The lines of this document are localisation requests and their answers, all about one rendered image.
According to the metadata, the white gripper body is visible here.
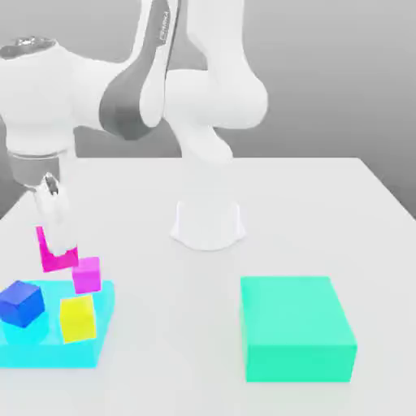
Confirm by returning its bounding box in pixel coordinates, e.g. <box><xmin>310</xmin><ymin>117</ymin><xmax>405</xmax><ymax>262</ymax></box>
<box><xmin>33</xmin><ymin>182</ymin><xmax>76</xmax><ymax>243</ymax></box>

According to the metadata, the small magenta cube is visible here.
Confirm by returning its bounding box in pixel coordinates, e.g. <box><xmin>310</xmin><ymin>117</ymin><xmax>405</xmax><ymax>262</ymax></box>
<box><xmin>35</xmin><ymin>225</ymin><xmax>80</xmax><ymax>274</ymax></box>

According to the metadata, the small violet cube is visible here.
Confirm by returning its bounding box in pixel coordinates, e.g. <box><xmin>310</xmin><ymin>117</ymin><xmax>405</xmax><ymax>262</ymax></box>
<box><xmin>71</xmin><ymin>256</ymin><xmax>102</xmax><ymax>296</ymax></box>

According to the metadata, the small blue cube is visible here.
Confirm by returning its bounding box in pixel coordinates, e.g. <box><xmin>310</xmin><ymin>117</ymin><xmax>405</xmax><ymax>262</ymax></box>
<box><xmin>0</xmin><ymin>279</ymin><xmax>46</xmax><ymax>329</ymax></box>

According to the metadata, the small yellow cube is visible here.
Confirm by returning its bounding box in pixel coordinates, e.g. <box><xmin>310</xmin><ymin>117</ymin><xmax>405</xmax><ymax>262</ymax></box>
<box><xmin>59</xmin><ymin>294</ymin><xmax>98</xmax><ymax>345</ymax></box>

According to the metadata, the large cyan box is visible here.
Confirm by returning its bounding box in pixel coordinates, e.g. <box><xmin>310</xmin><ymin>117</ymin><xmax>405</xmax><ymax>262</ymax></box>
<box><xmin>0</xmin><ymin>279</ymin><xmax>115</xmax><ymax>370</ymax></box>

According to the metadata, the large green box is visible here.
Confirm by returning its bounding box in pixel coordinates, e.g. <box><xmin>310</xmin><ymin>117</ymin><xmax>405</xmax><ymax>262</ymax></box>
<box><xmin>240</xmin><ymin>275</ymin><xmax>359</xmax><ymax>384</ymax></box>

